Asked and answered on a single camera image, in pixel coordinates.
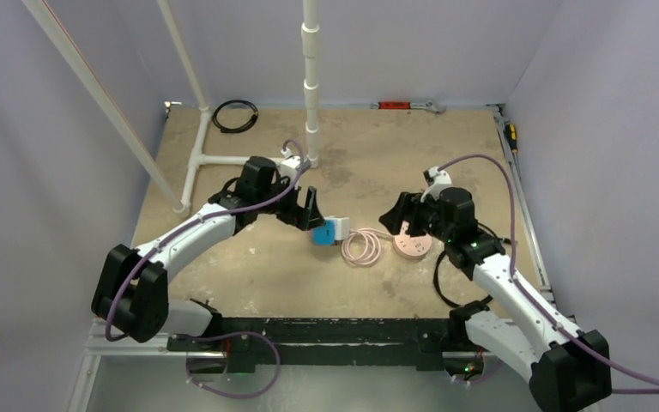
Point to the blue plug adapter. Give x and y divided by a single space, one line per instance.
324 235

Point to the white PVC pipe frame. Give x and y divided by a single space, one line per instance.
45 16

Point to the red adjustable wrench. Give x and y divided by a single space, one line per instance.
427 106

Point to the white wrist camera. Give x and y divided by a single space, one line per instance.
291 165
437 181

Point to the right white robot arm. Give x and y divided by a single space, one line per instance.
547 350

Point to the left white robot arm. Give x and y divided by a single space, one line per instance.
132 292

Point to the yellow handled screwdriver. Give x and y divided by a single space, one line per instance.
510 134

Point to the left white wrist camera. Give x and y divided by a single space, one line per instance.
291 165

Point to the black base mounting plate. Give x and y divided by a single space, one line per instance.
427 344

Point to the pink round power strip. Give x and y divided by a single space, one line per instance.
411 247

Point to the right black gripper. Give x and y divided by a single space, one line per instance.
413 214

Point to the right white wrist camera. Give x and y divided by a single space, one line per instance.
437 181

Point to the aluminium extrusion rail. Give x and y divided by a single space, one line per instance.
157 345

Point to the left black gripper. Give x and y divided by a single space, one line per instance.
297 215

